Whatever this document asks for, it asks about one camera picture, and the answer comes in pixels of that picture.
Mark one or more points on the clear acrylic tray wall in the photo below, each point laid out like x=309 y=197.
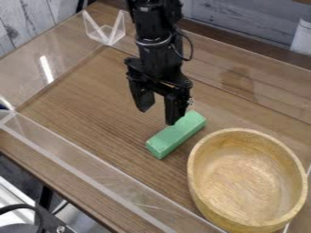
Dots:
x=73 y=130

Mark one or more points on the black table leg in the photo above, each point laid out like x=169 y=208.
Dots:
x=46 y=197

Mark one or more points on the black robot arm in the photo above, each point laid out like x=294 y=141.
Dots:
x=155 y=18

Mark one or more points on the brown wooden bowl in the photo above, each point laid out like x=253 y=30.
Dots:
x=248 y=181

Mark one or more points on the green rectangular block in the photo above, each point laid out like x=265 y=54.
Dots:
x=171 y=137

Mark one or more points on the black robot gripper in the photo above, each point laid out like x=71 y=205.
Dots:
x=155 y=73

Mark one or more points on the white cylindrical container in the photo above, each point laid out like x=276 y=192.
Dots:
x=301 y=44

